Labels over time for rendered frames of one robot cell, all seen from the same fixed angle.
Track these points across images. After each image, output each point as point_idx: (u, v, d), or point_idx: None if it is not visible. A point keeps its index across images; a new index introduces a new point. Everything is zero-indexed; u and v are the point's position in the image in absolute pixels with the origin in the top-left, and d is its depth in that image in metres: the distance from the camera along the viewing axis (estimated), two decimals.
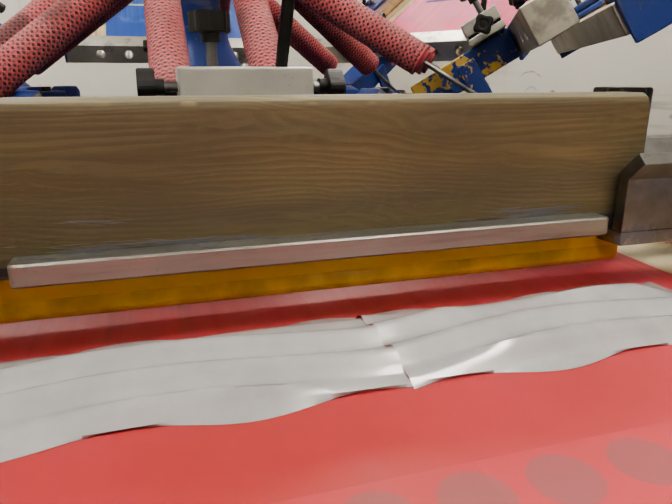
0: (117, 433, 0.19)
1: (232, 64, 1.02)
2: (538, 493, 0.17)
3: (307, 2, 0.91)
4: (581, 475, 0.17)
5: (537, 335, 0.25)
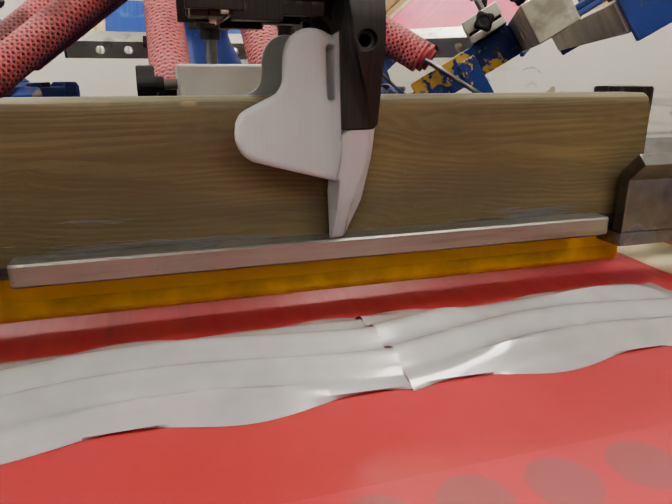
0: (117, 435, 0.19)
1: (232, 60, 1.02)
2: (537, 496, 0.17)
3: None
4: (580, 478, 0.17)
5: (537, 336, 0.25)
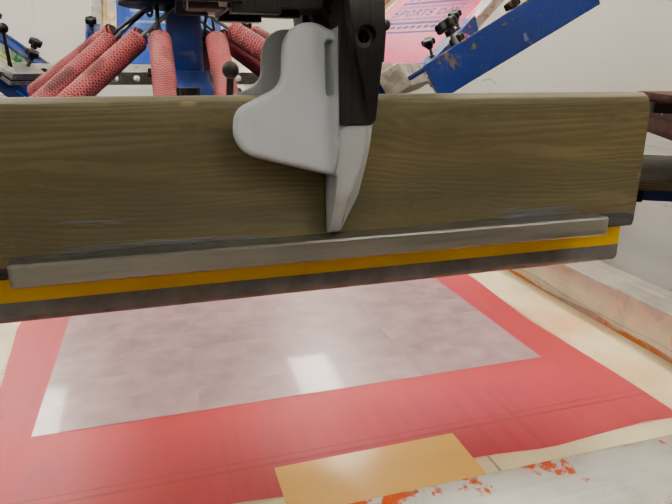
0: None
1: None
2: None
3: (260, 58, 1.35)
4: None
5: None
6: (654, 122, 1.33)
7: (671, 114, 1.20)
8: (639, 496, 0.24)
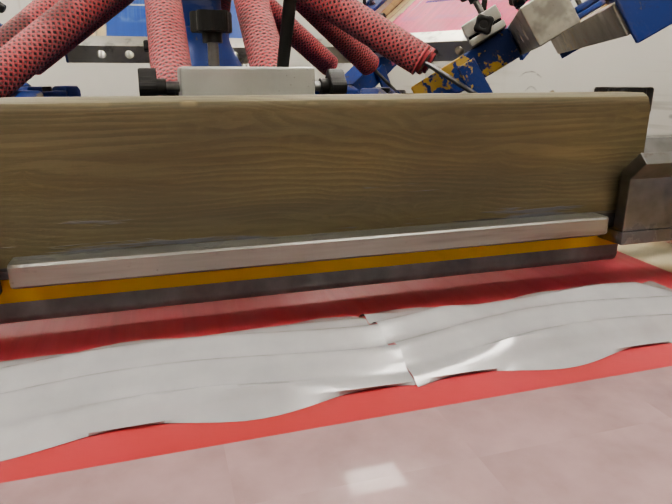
0: (124, 430, 0.19)
1: (233, 64, 1.03)
2: None
3: (308, 2, 0.91)
4: None
5: (539, 333, 0.25)
6: None
7: None
8: None
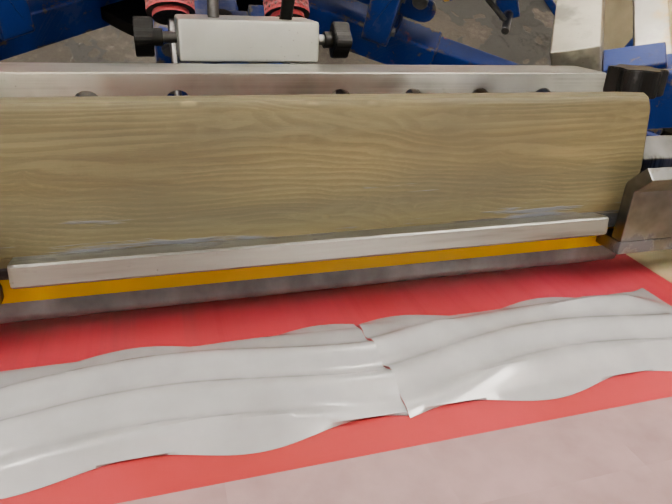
0: (129, 462, 0.20)
1: None
2: None
3: None
4: None
5: (530, 361, 0.26)
6: None
7: None
8: None
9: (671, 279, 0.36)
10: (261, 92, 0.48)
